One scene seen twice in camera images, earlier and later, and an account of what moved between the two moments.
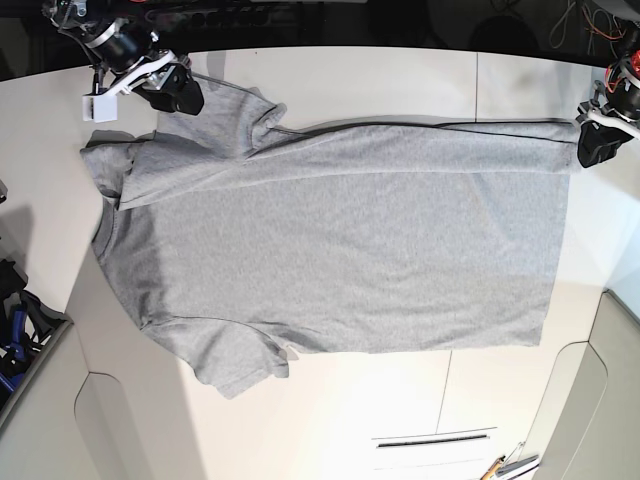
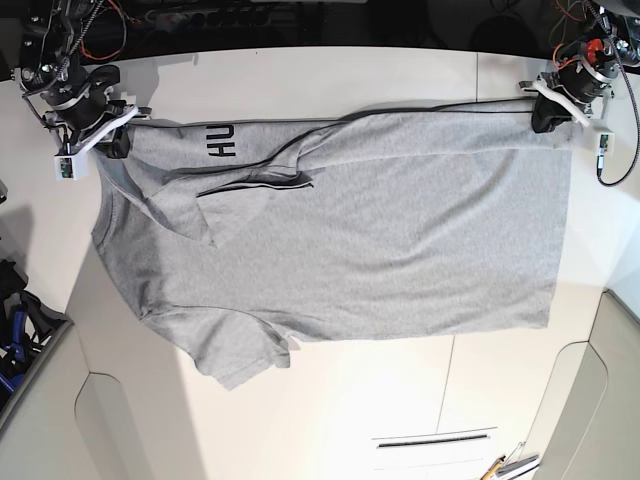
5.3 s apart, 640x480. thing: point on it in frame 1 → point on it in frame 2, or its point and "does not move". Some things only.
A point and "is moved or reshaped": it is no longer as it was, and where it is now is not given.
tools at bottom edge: [512, 468] does not move
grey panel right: [588, 427] does not move
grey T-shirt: [241, 238] is moved or reshaped
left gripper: [178, 93] → [77, 127]
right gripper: [598, 143] → [580, 100]
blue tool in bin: [17, 349] does not move
